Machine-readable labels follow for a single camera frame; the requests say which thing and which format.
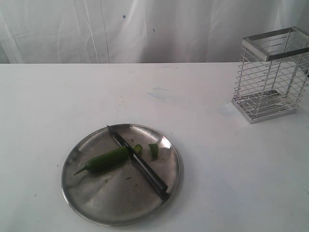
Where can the green chili pepper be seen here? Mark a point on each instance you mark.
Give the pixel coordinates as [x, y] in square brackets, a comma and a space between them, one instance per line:
[105, 160]

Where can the black handled knife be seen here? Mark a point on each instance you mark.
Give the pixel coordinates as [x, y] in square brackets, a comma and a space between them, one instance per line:
[158, 185]

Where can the round steel plate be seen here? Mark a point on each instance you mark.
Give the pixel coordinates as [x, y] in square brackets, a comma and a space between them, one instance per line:
[120, 194]

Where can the white backdrop curtain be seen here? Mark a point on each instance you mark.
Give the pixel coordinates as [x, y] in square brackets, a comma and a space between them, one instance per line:
[138, 31]

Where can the wire metal utensil holder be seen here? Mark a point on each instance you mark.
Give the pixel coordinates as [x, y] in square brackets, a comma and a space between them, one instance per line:
[273, 74]

